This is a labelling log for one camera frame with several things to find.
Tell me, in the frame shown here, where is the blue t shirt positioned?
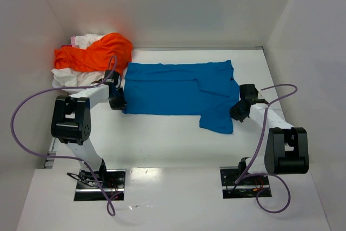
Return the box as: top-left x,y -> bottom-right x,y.
124,60 -> 239,134

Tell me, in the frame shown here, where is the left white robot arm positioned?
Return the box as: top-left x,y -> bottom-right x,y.
51,70 -> 127,183

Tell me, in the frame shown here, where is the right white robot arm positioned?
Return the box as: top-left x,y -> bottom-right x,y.
230,84 -> 309,184

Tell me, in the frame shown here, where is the orange t shirt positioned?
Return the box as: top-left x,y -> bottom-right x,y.
54,32 -> 133,74

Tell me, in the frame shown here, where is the white t shirt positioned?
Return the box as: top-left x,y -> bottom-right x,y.
51,34 -> 104,88

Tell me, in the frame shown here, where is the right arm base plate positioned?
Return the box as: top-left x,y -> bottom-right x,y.
219,167 -> 272,199

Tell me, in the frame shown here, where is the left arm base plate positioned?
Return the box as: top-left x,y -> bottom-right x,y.
68,169 -> 126,202

